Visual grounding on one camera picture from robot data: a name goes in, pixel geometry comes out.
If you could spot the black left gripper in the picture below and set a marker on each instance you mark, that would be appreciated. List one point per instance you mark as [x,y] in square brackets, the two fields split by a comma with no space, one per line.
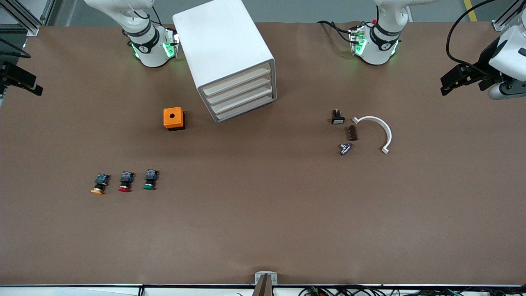
[484,60]

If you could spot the green mushroom push button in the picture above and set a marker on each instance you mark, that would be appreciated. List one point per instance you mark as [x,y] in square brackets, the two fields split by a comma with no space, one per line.
[150,176]

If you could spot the white plastic drawer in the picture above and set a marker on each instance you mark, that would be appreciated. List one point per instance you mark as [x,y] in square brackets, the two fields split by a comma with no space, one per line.
[239,91]
[242,101]
[245,110]
[236,80]

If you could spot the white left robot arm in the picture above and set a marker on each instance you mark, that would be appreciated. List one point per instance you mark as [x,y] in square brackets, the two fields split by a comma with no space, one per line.
[380,45]

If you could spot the yellow mushroom push button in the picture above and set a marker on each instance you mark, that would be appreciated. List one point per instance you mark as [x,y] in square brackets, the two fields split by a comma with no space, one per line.
[100,181]

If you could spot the red mushroom push button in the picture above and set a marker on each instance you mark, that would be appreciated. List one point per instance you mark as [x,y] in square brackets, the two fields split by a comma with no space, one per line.
[125,179]

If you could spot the dark brown terminal block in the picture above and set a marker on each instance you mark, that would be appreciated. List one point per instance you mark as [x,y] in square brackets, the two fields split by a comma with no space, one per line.
[352,132]

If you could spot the chrome metal fitting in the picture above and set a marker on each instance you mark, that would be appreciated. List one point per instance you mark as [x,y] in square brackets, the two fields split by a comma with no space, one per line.
[345,149]

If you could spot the white compartment tray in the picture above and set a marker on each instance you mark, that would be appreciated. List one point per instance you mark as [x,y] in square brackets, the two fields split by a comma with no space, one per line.
[218,41]

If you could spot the aluminium frame profile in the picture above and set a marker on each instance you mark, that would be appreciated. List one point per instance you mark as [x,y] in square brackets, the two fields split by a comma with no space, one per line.
[503,18]
[24,18]

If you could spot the white curved plastic bracket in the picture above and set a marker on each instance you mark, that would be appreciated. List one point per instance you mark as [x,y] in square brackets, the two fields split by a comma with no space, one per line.
[389,137]

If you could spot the small black switch module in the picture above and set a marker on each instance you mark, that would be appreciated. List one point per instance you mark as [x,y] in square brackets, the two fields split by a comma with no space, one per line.
[337,120]

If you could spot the orange button enclosure box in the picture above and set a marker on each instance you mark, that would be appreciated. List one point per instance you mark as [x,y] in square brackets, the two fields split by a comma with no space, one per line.
[172,116]

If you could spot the white table edge rail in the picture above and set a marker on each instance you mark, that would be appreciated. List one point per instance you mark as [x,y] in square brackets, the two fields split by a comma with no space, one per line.
[82,291]

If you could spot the grey metal mounting bracket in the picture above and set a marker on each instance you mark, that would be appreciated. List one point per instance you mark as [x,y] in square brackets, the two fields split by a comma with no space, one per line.
[263,277]

